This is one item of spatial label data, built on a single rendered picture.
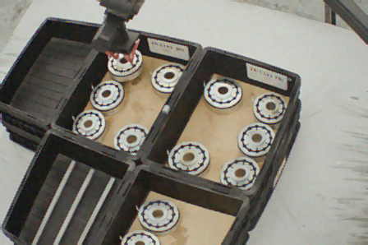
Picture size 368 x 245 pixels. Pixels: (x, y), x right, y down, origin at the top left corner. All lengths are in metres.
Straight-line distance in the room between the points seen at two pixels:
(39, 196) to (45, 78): 0.45
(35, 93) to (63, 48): 0.20
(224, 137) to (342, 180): 0.41
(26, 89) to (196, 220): 0.75
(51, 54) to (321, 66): 0.91
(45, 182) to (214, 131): 0.50
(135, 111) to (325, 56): 0.68
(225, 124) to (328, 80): 0.45
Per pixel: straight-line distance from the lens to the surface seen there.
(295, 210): 1.84
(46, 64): 2.14
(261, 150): 1.76
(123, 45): 1.86
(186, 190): 1.67
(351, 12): 1.25
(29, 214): 1.82
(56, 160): 1.89
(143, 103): 1.93
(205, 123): 1.86
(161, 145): 1.76
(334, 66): 2.16
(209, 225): 1.69
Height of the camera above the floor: 2.33
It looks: 53 degrees down
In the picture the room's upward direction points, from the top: 12 degrees counter-clockwise
